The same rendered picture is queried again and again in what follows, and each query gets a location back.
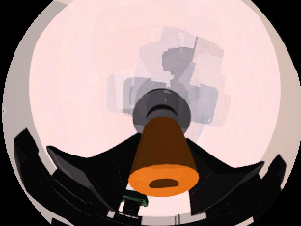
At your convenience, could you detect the orange knob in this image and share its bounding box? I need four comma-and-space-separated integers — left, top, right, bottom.
128, 116, 199, 197

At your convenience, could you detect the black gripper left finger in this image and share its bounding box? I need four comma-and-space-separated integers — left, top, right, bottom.
46, 133, 142, 213

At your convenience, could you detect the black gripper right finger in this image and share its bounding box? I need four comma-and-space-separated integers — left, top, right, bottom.
185, 137, 265, 216

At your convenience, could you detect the black stepped round pedestal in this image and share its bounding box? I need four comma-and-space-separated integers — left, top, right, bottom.
132, 89, 192, 135

